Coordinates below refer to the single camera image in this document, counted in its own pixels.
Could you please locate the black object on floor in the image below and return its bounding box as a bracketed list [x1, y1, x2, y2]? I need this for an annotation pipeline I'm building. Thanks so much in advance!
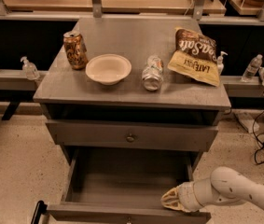
[31, 200, 48, 224]

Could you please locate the clear sanitizer pump bottle left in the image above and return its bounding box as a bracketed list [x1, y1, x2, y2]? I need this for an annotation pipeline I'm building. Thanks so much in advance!
[21, 56, 40, 80]

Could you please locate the white flat box on floor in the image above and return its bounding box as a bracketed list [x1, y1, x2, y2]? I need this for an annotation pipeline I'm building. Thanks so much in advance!
[235, 112, 259, 133]

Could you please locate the grey drawer cabinet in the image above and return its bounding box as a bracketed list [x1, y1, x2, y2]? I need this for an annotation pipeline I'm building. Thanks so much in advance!
[32, 17, 231, 173]

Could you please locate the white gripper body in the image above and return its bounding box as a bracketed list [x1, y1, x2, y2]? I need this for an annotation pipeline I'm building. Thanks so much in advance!
[177, 178, 214, 212]

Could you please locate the grey drawer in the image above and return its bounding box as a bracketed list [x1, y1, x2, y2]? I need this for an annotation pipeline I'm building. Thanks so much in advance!
[46, 119, 218, 151]
[49, 147, 211, 224]

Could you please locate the grey top drawer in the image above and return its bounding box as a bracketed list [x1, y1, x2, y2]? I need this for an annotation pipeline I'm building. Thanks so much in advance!
[46, 119, 218, 151]

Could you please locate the white pump bottle right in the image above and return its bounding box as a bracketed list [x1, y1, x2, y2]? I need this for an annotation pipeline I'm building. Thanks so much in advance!
[216, 51, 228, 75]

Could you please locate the orange soda can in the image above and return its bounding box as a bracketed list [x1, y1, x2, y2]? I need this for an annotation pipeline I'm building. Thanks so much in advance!
[63, 31, 88, 70]

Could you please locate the white paper bowl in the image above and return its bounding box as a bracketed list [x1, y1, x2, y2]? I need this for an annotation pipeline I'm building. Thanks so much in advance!
[86, 54, 132, 85]

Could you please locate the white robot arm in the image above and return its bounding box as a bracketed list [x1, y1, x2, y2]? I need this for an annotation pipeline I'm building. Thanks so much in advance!
[160, 166, 264, 212]

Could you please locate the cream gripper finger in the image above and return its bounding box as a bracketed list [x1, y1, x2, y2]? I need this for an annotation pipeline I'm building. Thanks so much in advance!
[161, 200, 184, 211]
[161, 187, 178, 201]

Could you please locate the brown yellow chip bag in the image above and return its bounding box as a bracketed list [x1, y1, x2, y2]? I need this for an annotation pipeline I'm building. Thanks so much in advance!
[168, 27, 220, 87]

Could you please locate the clear water bottle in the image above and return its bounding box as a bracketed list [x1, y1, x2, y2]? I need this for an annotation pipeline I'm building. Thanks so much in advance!
[241, 54, 263, 82]

